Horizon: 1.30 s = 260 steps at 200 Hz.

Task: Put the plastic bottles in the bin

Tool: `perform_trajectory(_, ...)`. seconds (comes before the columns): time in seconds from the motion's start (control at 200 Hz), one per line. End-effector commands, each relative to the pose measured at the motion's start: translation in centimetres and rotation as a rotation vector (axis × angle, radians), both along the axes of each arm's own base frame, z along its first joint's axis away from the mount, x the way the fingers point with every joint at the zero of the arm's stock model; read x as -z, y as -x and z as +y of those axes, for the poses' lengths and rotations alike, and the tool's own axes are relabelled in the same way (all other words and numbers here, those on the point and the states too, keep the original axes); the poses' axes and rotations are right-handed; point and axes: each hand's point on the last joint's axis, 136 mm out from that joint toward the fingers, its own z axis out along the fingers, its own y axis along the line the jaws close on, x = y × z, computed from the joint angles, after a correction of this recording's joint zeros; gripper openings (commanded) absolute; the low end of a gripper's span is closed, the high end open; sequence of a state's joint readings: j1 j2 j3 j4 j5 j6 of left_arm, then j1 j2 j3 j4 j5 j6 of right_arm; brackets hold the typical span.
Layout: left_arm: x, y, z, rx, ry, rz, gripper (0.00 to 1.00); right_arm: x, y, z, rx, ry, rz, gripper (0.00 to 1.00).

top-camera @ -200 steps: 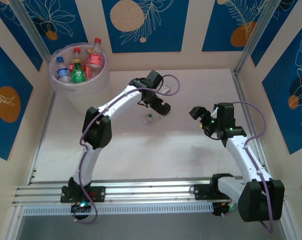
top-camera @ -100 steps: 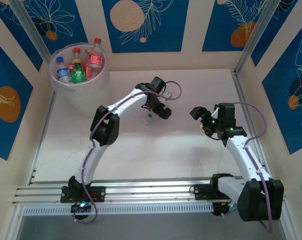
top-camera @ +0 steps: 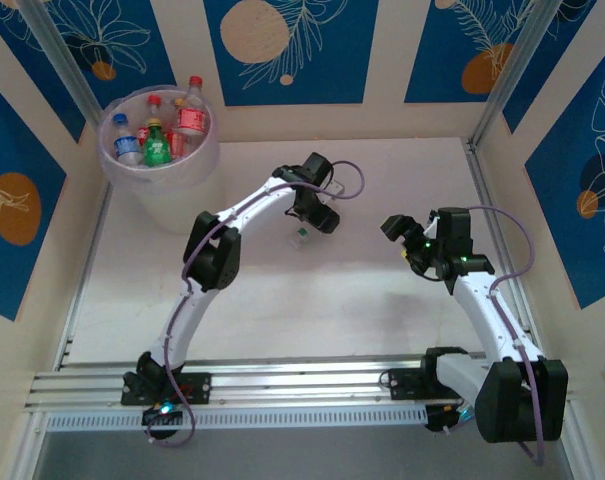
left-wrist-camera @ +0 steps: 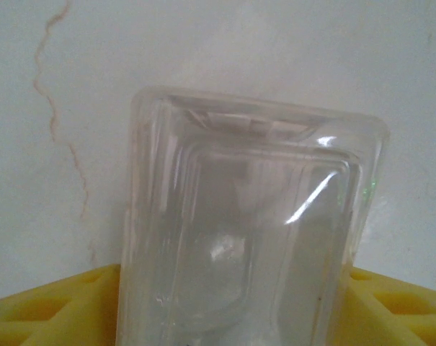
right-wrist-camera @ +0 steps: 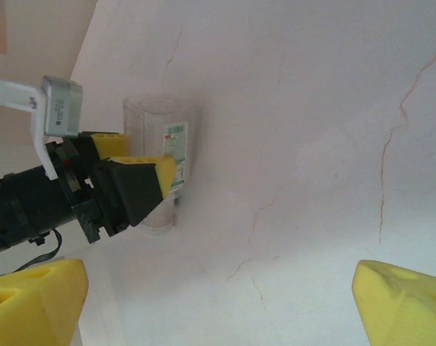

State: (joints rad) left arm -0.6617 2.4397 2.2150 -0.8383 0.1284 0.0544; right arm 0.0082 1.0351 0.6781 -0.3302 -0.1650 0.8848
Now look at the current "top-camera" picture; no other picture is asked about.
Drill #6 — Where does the blue label water bottle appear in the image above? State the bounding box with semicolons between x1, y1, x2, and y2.
111;113;144;167

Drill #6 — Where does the cola bottle with red cap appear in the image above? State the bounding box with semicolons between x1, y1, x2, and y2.
175;75;207;151
135;93;164;146

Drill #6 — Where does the aluminium frame post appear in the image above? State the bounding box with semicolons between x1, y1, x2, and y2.
467;0;568;151
16;0;103;124

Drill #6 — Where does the white slotted cable duct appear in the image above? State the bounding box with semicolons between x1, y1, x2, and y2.
45;405;429;433

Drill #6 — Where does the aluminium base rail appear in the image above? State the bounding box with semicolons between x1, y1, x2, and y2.
25;355;573;410

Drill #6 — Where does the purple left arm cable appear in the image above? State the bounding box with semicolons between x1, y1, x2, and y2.
146;159;367;449

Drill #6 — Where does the translucent purple bin liner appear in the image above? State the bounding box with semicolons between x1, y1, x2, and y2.
99;84;222;190

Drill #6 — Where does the white plastic waste bin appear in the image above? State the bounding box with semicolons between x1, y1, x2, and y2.
99;84;222;237

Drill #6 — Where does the green soda bottle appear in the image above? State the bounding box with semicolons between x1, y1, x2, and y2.
141;117;174;168

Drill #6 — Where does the aluminium table edge rail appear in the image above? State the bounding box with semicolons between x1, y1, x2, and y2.
54;187;114;372
464;142;546;361

